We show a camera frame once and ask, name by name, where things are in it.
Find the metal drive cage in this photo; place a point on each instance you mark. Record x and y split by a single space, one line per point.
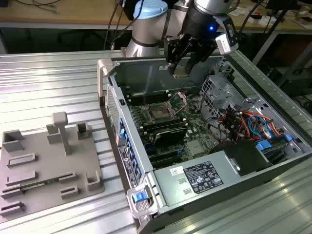
219 97

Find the white wrist camera black mount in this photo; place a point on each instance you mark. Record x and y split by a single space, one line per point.
224 45

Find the small CPU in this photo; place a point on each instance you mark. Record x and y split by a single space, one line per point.
181 74

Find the grey power supply unit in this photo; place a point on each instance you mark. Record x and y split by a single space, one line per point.
170 185

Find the wooden desk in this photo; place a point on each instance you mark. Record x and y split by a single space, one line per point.
73 12

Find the open grey PC case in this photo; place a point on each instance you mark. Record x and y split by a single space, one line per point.
142 156

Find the green motherboard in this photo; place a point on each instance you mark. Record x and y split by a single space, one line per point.
195 126

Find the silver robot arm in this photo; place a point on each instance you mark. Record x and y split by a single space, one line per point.
146 36

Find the blue case latch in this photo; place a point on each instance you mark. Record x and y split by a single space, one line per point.
139 197

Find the small white box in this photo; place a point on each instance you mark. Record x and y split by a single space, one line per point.
253 20

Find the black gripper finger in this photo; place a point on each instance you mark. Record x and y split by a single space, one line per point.
197 54
173 52

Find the green RAM stick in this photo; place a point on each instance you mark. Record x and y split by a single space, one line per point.
51 181

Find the grey parts rack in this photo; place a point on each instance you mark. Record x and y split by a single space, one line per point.
48 158

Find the small blue clip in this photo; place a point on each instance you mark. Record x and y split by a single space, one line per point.
288 137

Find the black graphics card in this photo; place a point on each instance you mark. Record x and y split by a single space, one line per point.
170 137

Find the silver chipset heatsink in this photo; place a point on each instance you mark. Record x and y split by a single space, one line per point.
195 147

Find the black RAM stick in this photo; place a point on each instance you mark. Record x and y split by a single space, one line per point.
174 121
170 128

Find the black fan shroud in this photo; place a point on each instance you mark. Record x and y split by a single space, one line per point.
243 156

